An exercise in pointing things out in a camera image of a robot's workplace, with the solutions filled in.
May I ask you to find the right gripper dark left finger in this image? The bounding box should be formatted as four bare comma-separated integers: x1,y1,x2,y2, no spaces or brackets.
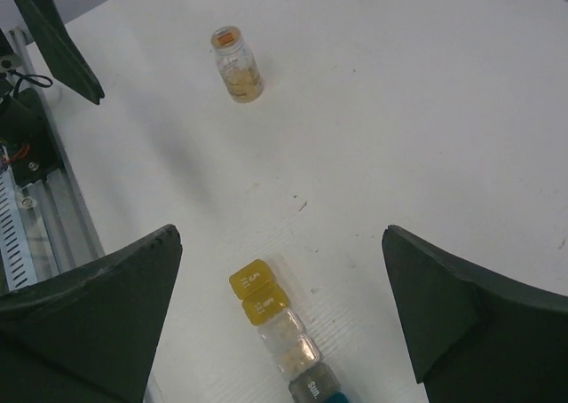
1,225,182,402

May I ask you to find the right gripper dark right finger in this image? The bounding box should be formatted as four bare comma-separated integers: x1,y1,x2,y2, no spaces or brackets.
382,225,567,402

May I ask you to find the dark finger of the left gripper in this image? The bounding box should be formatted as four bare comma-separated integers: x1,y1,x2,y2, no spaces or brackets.
13,0,105,105

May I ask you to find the clear glass pill bottle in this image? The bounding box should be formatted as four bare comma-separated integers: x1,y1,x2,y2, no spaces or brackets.
210,26,264,103

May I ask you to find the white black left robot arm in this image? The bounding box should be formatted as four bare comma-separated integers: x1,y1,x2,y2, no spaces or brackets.
1,0,105,187

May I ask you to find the white slotted cable duct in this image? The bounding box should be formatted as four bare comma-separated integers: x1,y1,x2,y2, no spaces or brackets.
1,169,38,291

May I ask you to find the aluminium mounting rail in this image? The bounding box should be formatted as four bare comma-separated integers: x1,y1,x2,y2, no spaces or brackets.
1,28,103,289

